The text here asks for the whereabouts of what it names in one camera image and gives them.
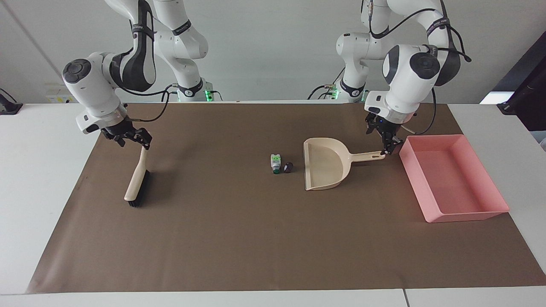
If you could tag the pink plastic bin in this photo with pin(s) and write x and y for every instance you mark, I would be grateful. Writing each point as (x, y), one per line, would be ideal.
(452, 179)

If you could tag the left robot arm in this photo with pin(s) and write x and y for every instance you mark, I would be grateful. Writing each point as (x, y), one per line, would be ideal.
(405, 72)

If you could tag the beige brush with black bristles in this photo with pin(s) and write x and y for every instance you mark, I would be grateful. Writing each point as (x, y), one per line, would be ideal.
(136, 179)

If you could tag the black stand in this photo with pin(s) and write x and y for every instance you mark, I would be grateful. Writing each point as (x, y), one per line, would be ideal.
(527, 94)
(7, 105)

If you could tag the white wall socket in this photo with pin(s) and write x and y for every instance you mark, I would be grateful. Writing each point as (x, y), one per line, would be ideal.
(59, 94)

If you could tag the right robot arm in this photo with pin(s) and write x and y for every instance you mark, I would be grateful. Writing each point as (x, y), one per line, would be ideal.
(94, 81)

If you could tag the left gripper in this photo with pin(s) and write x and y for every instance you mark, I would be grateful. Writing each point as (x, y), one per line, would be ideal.
(377, 123)

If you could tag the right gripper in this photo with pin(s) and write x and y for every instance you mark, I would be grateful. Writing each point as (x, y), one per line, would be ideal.
(117, 129)

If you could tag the small dark round device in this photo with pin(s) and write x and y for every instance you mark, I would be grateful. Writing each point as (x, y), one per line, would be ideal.
(288, 167)

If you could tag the beige plastic dustpan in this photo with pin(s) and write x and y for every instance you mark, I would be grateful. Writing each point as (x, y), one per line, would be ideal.
(324, 166)

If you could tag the small white and green device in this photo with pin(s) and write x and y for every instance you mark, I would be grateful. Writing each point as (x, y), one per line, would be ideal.
(276, 163)

